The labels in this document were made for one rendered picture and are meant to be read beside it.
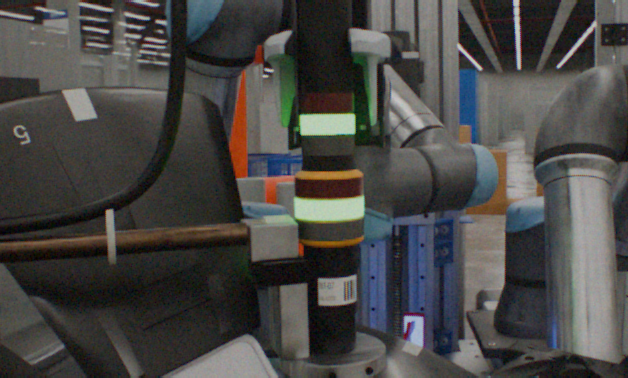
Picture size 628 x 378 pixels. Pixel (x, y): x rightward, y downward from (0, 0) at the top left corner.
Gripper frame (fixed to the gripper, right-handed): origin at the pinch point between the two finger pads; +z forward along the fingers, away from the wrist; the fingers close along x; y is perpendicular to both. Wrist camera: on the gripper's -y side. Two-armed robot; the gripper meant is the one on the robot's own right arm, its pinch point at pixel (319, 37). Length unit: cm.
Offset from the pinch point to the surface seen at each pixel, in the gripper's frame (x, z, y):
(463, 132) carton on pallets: -95, -920, 30
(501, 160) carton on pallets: -147, -914, 69
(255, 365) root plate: 4.2, 1.9, 19.7
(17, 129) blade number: 21.5, -2.4, 5.0
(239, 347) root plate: 5.3, 1.4, 18.8
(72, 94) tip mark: 19.3, -6.6, 2.5
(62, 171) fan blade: 18.0, -1.9, 7.9
